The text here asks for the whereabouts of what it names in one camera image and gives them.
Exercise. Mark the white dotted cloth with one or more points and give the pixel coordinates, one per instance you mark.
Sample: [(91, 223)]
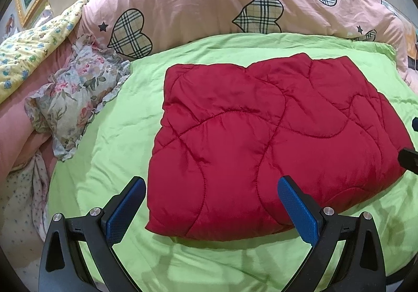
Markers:
[(23, 200)]

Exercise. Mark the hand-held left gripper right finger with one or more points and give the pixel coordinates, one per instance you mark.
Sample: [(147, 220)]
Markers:
[(298, 210)]

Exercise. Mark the light green blanket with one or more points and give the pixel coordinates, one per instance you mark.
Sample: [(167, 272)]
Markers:
[(111, 148)]

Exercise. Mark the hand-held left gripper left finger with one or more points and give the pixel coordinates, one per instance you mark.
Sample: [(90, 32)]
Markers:
[(125, 210)]

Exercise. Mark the floral ruffled pillow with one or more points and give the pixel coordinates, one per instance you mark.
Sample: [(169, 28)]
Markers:
[(75, 96)]

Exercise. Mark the red puffer jacket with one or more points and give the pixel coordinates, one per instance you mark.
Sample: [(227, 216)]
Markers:
[(261, 142)]

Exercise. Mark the pink bed sheet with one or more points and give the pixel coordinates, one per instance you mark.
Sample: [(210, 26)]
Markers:
[(16, 129)]

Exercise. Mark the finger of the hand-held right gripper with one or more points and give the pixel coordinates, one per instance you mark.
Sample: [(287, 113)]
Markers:
[(415, 124), (410, 161)]

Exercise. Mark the pink duvet with plaid hearts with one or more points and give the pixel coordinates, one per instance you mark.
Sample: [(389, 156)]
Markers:
[(202, 5)]

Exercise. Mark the yellow floral quilt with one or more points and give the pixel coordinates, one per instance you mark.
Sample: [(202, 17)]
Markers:
[(36, 47)]

